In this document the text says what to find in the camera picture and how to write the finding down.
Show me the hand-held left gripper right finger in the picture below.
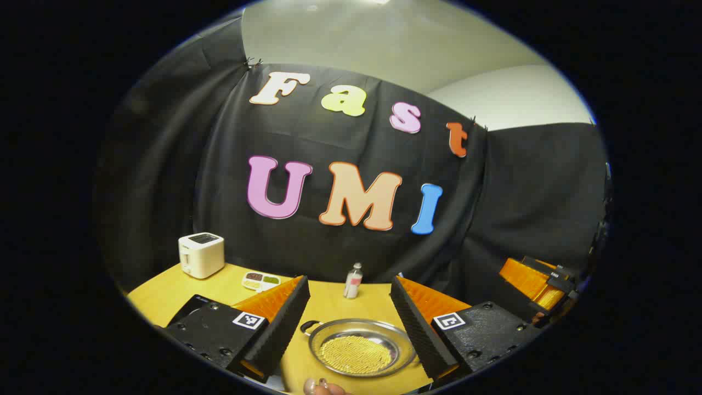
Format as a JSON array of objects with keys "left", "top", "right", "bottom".
[{"left": 390, "top": 275, "right": 544, "bottom": 385}]

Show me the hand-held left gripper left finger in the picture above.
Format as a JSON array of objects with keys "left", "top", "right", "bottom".
[{"left": 155, "top": 275, "right": 311, "bottom": 383}]

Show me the steel pot with black handles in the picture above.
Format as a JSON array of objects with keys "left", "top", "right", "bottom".
[{"left": 300, "top": 318, "right": 417, "bottom": 379}]

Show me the white divided dish of beans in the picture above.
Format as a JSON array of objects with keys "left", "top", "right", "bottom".
[{"left": 242, "top": 272, "right": 281, "bottom": 292}]

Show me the pile of yellow soybeans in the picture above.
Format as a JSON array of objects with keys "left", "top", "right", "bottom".
[{"left": 320, "top": 335, "right": 393, "bottom": 375}]

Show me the clear bottle with pink label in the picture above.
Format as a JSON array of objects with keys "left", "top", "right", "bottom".
[{"left": 344, "top": 262, "right": 364, "bottom": 300}]

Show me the white toaster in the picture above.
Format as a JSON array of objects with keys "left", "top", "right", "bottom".
[{"left": 178, "top": 232, "right": 225, "bottom": 279}]

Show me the black backdrop cloth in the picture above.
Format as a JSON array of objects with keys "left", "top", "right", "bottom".
[{"left": 93, "top": 16, "right": 609, "bottom": 311}]

